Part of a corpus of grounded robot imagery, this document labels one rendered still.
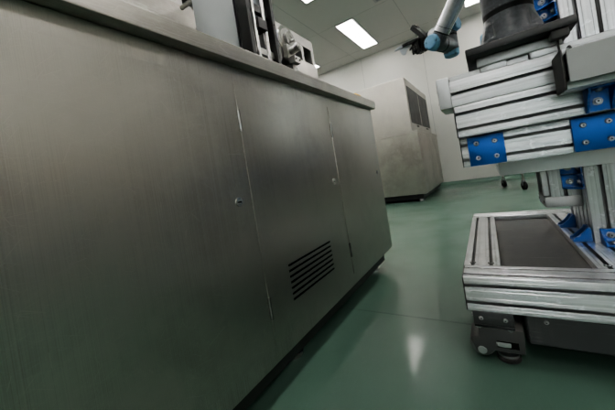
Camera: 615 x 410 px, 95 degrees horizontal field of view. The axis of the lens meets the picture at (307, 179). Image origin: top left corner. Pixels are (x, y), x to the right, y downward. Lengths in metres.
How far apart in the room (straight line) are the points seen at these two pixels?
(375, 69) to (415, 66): 0.78
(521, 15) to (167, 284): 1.02
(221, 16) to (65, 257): 1.10
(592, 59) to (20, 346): 1.05
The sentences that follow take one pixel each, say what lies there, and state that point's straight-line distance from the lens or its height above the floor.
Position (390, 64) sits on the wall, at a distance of 6.17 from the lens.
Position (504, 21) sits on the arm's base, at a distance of 0.99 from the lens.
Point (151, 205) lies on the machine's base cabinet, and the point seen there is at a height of 0.55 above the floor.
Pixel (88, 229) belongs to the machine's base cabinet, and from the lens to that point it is 0.54.
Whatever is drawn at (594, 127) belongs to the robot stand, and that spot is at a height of 0.56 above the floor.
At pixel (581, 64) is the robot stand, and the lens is 0.84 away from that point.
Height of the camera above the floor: 0.55
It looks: level
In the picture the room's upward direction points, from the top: 9 degrees counter-clockwise
